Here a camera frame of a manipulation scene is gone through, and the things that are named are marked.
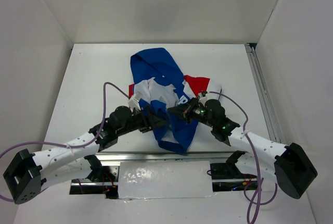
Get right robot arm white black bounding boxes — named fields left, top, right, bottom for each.
left=168, top=98, right=318, bottom=199

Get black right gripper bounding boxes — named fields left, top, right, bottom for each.
left=168, top=96, right=215, bottom=128

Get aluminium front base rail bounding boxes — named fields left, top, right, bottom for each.
left=40, top=151, right=261, bottom=163

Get blue white red jacket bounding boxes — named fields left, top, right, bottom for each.
left=129, top=48, right=222, bottom=154

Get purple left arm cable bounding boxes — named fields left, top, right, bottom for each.
left=0, top=81, right=131, bottom=203

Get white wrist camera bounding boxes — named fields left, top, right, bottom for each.
left=197, top=91, right=208, bottom=105
left=128, top=92, right=142, bottom=111

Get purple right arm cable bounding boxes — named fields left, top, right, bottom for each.
left=204, top=91, right=278, bottom=224

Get aluminium side rail frame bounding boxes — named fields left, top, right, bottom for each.
left=245, top=42, right=290, bottom=158

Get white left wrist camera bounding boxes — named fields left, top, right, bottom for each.
left=128, top=92, right=142, bottom=111

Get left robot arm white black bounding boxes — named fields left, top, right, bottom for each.
left=3, top=106, right=169, bottom=205

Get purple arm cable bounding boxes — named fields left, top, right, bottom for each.
left=0, top=81, right=131, bottom=203
left=204, top=91, right=278, bottom=224

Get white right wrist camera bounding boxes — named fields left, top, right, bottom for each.
left=197, top=91, right=208, bottom=105

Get white foil covered panel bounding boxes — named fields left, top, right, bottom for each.
left=118, top=161, right=214, bottom=200

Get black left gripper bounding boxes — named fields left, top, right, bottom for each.
left=117, top=104, right=168, bottom=136

